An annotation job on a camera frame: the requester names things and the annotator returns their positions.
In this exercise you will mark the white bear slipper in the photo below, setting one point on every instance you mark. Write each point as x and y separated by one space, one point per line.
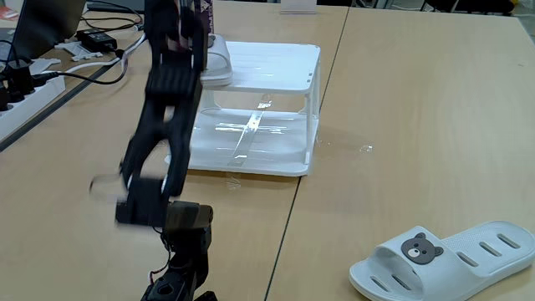
219 62
451 259

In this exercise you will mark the white two-tier plastic box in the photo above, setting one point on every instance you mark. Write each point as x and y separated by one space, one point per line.
267 67

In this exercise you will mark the purple patterned can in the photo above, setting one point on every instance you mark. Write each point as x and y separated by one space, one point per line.
209 12

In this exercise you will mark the black power adapter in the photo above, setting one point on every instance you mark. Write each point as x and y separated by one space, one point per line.
96 39

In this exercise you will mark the white printed plastic part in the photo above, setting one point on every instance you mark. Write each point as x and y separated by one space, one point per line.
44 66
79 50

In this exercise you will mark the dark laptop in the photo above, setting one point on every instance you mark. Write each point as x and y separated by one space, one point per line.
46 25

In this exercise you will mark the black power plug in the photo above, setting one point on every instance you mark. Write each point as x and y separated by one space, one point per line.
18 77

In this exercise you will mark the white power strip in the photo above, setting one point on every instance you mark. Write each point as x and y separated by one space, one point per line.
29 104

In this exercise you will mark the red flat object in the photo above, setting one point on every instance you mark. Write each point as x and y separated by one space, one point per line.
8 13

